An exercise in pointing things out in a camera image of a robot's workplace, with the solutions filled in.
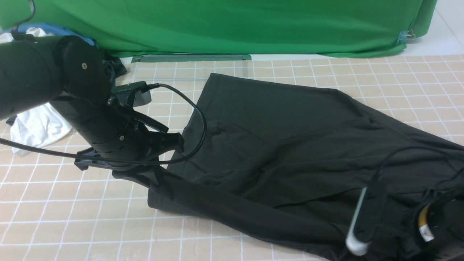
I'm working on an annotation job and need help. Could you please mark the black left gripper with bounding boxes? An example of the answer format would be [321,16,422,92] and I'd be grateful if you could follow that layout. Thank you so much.
[51,98,184,189]

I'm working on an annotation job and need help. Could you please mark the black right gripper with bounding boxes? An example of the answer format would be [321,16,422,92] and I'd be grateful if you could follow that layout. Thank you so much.
[395,187,464,261]

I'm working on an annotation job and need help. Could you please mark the dark gray long-sleeve shirt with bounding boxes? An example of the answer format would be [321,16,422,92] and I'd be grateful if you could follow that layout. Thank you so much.
[148,73,463,261]

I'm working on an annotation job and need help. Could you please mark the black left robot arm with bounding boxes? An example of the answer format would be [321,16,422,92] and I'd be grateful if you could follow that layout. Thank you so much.
[0,36,184,188]

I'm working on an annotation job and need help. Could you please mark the white shirt in pile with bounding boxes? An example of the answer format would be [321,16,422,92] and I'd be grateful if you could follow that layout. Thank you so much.
[1,64,72,148]

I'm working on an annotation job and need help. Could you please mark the dark gray shirt in pile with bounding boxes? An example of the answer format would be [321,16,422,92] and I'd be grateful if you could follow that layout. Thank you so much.
[101,50,128,81]

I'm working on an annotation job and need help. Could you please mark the blue shirt in pile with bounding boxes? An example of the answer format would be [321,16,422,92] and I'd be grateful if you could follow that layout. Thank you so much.
[18,23,96,46]

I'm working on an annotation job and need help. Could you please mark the checkered beige table mat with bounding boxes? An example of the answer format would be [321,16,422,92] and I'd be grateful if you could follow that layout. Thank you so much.
[0,55,463,261]

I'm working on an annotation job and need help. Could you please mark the gray metal bar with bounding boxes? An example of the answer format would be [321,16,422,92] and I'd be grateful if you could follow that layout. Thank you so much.
[131,54,252,63]

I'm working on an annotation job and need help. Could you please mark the blue binder clip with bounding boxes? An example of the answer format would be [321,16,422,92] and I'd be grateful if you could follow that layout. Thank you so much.
[397,29,416,45]

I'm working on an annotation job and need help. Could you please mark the green backdrop cloth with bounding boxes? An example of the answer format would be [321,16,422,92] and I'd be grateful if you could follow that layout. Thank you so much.
[0,0,438,58]

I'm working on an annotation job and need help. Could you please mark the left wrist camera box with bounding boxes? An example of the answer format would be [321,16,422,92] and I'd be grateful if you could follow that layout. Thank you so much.
[111,81,152,108]

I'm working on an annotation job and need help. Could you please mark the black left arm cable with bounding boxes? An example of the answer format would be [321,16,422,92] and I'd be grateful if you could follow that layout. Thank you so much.
[0,0,208,167]

